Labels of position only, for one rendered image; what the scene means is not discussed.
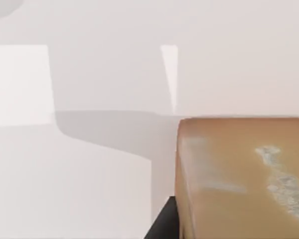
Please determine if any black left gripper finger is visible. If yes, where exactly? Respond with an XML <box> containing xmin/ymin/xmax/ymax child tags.
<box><xmin>143</xmin><ymin>196</ymin><xmax>182</xmax><ymax>239</ymax></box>

